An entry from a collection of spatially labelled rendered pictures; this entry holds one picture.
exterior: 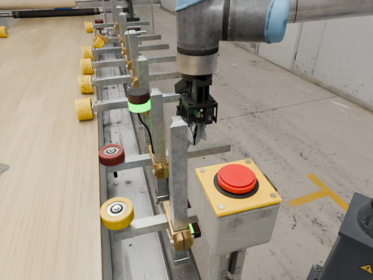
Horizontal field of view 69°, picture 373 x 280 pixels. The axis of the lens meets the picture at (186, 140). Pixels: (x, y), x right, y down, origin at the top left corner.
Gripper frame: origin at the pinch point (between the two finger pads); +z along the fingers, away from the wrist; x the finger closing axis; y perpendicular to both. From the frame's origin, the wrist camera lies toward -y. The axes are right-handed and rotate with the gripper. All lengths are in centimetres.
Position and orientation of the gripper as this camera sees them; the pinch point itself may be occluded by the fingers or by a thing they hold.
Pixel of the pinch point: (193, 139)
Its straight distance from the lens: 74.6
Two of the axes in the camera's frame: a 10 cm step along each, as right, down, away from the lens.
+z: 0.0, 8.3, 5.5
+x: 9.6, -1.5, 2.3
